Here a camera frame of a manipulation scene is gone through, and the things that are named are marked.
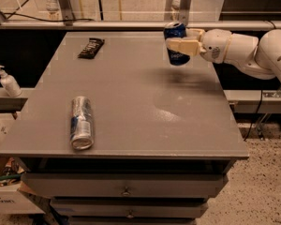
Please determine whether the metal railing frame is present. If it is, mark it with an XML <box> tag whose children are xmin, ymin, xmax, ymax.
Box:
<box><xmin>0</xmin><ymin>0</ymin><xmax>281</xmax><ymax>31</ymax></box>

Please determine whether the blue pepsi can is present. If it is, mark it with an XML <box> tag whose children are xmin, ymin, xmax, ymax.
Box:
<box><xmin>163</xmin><ymin>22</ymin><xmax>190</xmax><ymax>66</ymax></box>

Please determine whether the top drawer metal knob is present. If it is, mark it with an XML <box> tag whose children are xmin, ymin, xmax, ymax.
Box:
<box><xmin>121</xmin><ymin>187</ymin><xmax>131</xmax><ymax>197</ymax></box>

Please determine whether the grey drawer cabinet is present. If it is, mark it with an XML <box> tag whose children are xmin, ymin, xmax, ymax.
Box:
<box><xmin>0</xmin><ymin>32</ymin><xmax>248</xmax><ymax>225</ymax></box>

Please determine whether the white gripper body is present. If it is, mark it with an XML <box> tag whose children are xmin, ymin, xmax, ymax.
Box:
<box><xmin>200</xmin><ymin>29</ymin><xmax>232</xmax><ymax>64</ymax></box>

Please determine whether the black snack bar wrapper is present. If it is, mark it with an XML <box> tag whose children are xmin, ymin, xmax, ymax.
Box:
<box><xmin>78</xmin><ymin>37</ymin><xmax>105</xmax><ymax>59</ymax></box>

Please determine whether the black cable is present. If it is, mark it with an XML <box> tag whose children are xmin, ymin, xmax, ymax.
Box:
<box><xmin>0</xmin><ymin>0</ymin><xmax>96</xmax><ymax>23</ymax></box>

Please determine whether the white pump dispenser bottle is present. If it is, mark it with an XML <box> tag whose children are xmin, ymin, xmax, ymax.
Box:
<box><xmin>0</xmin><ymin>65</ymin><xmax>22</xmax><ymax>98</ymax></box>

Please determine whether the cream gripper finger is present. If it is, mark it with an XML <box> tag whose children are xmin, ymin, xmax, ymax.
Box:
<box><xmin>185</xmin><ymin>28</ymin><xmax>205</xmax><ymax>41</ymax></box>
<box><xmin>166</xmin><ymin>37</ymin><xmax>206</xmax><ymax>56</ymax></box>

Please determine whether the drawer metal knob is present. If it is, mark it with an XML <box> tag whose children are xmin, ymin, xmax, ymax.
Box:
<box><xmin>126</xmin><ymin>211</ymin><xmax>135</xmax><ymax>219</ymax></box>
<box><xmin>121</xmin><ymin>187</ymin><xmax>131</xmax><ymax>197</ymax></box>

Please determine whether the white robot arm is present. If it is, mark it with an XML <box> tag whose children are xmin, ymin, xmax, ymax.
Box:
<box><xmin>166</xmin><ymin>29</ymin><xmax>281</xmax><ymax>82</ymax></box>

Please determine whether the white cardboard box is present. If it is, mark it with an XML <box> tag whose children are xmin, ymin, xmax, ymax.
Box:
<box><xmin>0</xmin><ymin>113</ymin><xmax>43</xmax><ymax>215</ymax></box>

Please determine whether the silver energy drink can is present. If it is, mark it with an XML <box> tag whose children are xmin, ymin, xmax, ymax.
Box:
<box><xmin>70</xmin><ymin>97</ymin><xmax>94</xmax><ymax>150</ymax></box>

